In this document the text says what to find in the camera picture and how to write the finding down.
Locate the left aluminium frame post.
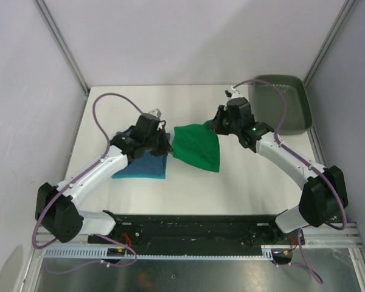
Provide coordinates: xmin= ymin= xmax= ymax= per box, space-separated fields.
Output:
xmin=32 ymin=0 xmax=91 ymax=94

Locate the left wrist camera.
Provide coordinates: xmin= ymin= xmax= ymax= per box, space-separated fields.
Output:
xmin=148 ymin=108 xmax=162 ymax=119

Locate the grey slotted cable duct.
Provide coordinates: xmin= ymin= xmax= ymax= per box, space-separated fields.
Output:
xmin=43 ymin=246 xmax=291 ymax=260

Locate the aluminium frame post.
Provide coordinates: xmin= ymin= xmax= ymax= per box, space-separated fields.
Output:
xmin=304 ymin=0 xmax=358 ymax=88
xmin=32 ymin=0 xmax=91 ymax=94

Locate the green t shirt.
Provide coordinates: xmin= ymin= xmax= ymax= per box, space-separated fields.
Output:
xmin=172 ymin=120 xmax=221 ymax=173

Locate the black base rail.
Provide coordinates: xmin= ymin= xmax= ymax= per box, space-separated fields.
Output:
xmin=88 ymin=214 xmax=305 ymax=249

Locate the grey plastic tray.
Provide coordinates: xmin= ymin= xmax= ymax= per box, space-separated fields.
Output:
xmin=248 ymin=74 xmax=312 ymax=135

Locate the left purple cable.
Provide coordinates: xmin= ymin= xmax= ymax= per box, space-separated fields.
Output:
xmin=32 ymin=92 xmax=145 ymax=274

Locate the blue t shirt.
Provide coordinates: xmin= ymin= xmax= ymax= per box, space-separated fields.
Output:
xmin=112 ymin=152 xmax=168 ymax=179

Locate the right aluminium frame post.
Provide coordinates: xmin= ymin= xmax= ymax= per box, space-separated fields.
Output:
xmin=304 ymin=0 xmax=358 ymax=88

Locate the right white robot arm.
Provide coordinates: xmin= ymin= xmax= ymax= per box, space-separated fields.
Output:
xmin=210 ymin=97 xmax=349 ymax=244

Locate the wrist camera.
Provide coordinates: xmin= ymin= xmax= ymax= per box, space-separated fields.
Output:
xmin=148 ymin=108 xmax=162 ymax=119
xmin=224 ymin=86 xmax=243 ymax=100

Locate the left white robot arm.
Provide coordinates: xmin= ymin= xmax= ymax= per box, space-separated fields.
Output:
xmin=35 ymin=113 xmax=172 ymax=243

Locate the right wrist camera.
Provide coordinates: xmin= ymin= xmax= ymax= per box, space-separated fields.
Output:
xmin=224 ymin=86 xmax=243 ymax=100

